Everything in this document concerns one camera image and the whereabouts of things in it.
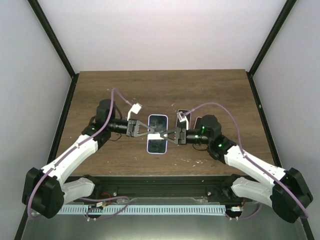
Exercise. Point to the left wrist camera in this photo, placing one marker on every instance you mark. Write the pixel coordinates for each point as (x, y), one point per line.
(135, 108)

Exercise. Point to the black right frame post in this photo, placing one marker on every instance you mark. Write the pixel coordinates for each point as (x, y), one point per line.
(280, 20)

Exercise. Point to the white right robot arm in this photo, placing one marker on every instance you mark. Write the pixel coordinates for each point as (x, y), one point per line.
(285, 191)

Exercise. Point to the grey metal front plate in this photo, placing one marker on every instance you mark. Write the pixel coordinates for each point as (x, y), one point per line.
(265, 225)

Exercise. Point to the pink phone case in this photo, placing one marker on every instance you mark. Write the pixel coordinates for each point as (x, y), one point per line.
(198, 123)

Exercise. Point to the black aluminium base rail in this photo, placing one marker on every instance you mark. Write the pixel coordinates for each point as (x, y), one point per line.
(214, 188)

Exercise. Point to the black frame post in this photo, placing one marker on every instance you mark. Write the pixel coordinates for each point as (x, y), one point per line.
(44, 22)
(280, 20)

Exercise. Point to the black left frame post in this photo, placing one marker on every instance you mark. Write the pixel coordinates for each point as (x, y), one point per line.
(44, 22)

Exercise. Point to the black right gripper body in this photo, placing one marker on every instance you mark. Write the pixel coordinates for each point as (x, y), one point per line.
(184, 140)

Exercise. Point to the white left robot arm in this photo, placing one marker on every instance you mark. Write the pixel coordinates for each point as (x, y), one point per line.
(46, 190)

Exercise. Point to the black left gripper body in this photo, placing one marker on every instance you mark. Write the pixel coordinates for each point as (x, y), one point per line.
(129, 131)

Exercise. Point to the white phone case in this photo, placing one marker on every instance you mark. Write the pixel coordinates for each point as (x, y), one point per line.
(182, 120)

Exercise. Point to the lavender phone case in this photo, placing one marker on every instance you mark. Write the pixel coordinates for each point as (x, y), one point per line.
(157, 135)

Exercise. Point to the light blue slotted cable duct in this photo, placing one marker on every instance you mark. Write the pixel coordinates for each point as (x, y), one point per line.
(202, 210)

